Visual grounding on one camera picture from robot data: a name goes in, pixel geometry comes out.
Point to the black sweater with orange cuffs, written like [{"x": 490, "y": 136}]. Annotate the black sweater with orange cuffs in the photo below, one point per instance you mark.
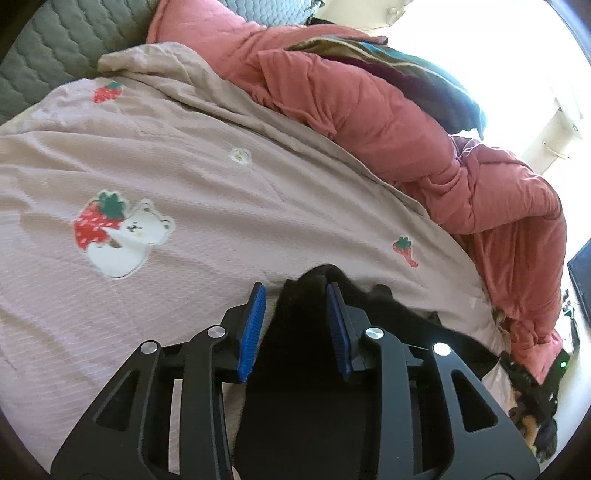
[{"x": 300, "y": 415}]

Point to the striped teal and olive cloth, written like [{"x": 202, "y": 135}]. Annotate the striped teal and olive cloth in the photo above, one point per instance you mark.
[{"x": 415, "y": 78}]

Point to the dark screen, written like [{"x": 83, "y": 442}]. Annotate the dark screen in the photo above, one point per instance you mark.
[{"x": 581, "y": 286}]

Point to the strawberry printed beige blanket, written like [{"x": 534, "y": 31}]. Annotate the strawberry printed beige blanket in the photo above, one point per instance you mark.
[{"x": 207, "y": 184}]

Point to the pink quilted comforter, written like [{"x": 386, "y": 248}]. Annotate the pink quilted comforter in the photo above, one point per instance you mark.
[{"x": 369, "y": 115}]

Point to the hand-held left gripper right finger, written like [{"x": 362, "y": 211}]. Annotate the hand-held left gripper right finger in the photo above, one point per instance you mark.
[{"x": 339, "y": 332}]

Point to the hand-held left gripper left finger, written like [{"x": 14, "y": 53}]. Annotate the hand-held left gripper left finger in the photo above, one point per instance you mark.
[{"x": 251, "y": 332}]

